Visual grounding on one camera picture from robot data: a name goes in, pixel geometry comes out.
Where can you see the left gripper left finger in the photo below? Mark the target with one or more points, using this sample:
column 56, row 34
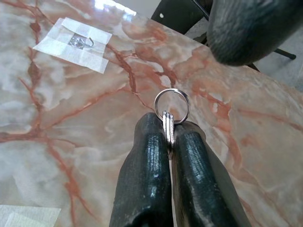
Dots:
column 142, row 177

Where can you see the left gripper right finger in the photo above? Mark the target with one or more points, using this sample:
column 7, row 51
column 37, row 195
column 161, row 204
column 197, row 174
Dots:
column 201, row 177

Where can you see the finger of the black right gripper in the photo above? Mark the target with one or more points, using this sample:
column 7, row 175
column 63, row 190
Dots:
column 248, row 30

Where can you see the small metal hook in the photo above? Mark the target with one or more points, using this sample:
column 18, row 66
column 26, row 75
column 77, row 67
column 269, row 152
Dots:
column 78, row 42

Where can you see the marble table with red edge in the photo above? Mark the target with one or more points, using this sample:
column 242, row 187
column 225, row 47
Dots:
column 71, row 118

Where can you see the large white tape patch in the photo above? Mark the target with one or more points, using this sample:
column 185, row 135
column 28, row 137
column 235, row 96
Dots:
column 61, row 49

